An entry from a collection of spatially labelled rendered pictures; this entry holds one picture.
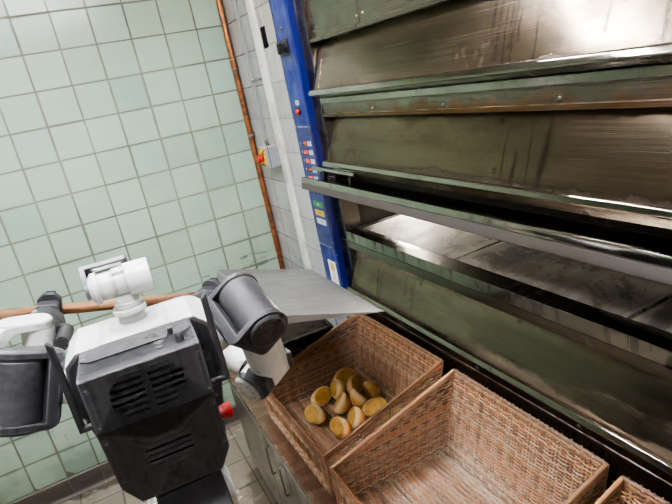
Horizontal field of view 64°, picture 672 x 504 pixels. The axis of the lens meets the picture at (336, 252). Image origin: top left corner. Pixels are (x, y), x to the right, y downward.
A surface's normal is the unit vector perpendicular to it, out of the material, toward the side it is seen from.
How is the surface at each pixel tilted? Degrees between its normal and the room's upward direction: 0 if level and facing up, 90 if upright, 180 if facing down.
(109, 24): 90
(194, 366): 89
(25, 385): 81
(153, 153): 90
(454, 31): 70
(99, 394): 89
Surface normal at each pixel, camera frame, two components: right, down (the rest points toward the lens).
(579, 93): -0.87, 0.30
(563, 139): -0.88, -0.04
